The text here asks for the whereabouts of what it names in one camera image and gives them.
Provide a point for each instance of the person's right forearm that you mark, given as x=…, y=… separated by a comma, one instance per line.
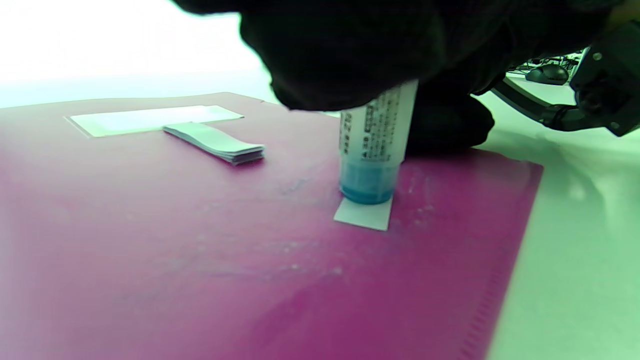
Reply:
x=625, y=10

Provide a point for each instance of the person's right hand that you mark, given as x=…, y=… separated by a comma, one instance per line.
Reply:
x=450, y=120

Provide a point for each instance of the black office chair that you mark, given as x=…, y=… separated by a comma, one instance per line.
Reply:
x=547, y=75

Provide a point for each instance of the white glue stick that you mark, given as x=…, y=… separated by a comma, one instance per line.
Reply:
x=375, y=145

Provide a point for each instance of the white label card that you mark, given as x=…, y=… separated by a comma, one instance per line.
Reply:
x=150, y=119

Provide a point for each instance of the person's left hand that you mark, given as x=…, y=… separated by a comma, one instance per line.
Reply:
x=340, y=50

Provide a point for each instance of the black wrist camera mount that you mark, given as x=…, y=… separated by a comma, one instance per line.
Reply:
x=610, y=85

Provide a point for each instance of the pink L-shaped folder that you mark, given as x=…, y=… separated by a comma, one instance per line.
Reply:
x=200, y=250

